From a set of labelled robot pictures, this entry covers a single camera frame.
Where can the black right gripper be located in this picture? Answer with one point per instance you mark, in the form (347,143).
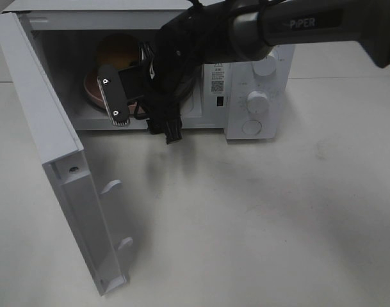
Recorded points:
(165,86)

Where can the burger with lettuce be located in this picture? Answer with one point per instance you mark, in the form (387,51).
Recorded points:
(119,50)

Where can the pink round plate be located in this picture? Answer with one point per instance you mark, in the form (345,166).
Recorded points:
(92,90)

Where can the round white door release button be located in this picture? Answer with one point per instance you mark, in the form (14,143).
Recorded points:
(252,127)

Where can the white microwave door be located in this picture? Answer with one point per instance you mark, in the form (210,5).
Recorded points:
(61,153)

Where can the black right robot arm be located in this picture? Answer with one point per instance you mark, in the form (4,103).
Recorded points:
(239,31)

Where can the white microwave oven body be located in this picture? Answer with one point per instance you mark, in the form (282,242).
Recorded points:
(51,51)

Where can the lower white timer knob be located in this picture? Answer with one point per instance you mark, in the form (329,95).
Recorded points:
(257,102)

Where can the upper white power knob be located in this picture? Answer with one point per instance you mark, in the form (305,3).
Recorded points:
(265,66)

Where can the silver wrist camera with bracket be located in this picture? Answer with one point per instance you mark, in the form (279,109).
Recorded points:
(119,90)

